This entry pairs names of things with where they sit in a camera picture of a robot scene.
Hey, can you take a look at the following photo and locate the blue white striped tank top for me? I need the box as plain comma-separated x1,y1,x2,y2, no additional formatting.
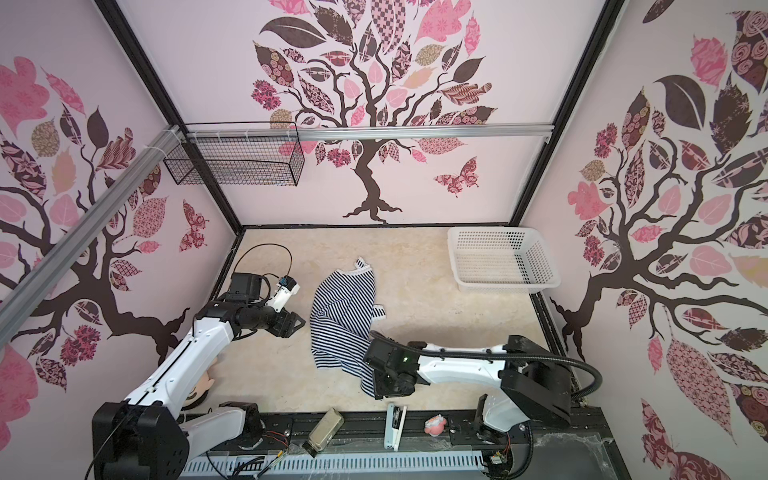
310,258,386,397

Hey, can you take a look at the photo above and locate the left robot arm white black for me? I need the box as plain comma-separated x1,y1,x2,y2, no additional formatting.
85,300,306,479

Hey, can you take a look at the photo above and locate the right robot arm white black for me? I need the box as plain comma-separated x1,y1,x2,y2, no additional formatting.
363,333,572,435

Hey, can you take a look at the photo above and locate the white stapler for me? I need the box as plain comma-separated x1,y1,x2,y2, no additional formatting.
384,403,407,452

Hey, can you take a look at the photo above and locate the pink white small toy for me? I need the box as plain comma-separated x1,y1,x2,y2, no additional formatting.
424,414,448,438

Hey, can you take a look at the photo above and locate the tan rectangular box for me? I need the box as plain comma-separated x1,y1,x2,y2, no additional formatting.
302,408,345,457

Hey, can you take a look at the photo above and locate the cartoon doll head toy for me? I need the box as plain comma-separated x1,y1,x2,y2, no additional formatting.
182,372,215,411

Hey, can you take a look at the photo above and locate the white plastic laundry basket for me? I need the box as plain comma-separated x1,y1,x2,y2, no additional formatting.
447,227,561,294

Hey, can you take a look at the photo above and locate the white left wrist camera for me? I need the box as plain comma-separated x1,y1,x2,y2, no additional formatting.
266,275,300,313

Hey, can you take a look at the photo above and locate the black left camera cable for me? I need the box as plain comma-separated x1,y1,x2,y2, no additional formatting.
230,242,295,280

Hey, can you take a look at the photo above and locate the white slotted cable duct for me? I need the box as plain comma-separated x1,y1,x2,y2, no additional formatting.
181,451,485,479

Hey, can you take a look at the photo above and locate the black wire basket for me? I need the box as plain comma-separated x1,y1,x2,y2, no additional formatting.
164,120,305,187

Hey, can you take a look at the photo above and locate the aluminium rail back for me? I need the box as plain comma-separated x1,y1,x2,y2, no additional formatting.
186,123,554,141

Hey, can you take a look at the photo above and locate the aluminium rail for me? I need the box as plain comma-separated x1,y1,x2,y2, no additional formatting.
1,125,184,345
186,123,554,141

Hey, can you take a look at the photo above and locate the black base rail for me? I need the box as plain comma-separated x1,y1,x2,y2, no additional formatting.
110,407,631,480

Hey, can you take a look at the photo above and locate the aluminium rail left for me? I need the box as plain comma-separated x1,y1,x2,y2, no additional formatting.
1,125,184,345

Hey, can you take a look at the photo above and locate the black corner frame post left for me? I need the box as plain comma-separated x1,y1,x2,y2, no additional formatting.
94,0,244,236

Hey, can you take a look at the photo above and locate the black corner frame post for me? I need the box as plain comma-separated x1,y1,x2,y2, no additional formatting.
94,0,244,236
507,0,626,227

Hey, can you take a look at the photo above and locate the black corner frame post right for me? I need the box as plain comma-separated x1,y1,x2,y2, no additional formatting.
507,0,626,227

